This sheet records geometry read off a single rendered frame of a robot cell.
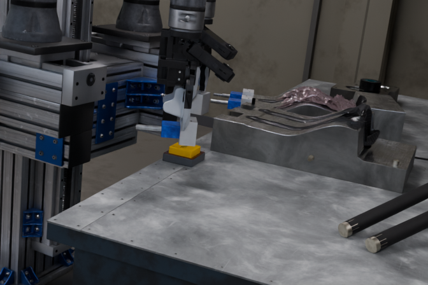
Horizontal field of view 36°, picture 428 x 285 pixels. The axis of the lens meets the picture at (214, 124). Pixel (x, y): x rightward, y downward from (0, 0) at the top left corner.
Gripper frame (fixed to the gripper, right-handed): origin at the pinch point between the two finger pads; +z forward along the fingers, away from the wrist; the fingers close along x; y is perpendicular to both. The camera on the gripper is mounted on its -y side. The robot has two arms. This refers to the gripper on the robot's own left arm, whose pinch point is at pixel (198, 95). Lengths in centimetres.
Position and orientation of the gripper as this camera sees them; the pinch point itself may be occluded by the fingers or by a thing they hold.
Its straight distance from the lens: 174.6
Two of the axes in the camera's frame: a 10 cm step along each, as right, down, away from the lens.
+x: -3.9, 1.9, -9.0
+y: -9.2, -2.0, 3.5
